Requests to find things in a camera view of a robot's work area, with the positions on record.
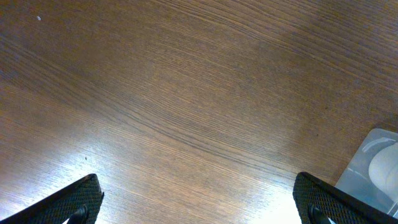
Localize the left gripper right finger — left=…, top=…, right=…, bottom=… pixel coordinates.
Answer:
left=293, top=172, right=397, bottom=224

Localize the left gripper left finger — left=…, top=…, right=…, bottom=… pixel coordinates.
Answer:
left=1, top=174, right=104, bottom=224

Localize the clear plastic storage container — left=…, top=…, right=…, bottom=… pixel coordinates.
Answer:
left=335, top=128, right=397, bottom=218

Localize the cream cup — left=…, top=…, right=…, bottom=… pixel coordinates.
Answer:
left=369, top=143, right=397, bottom=202

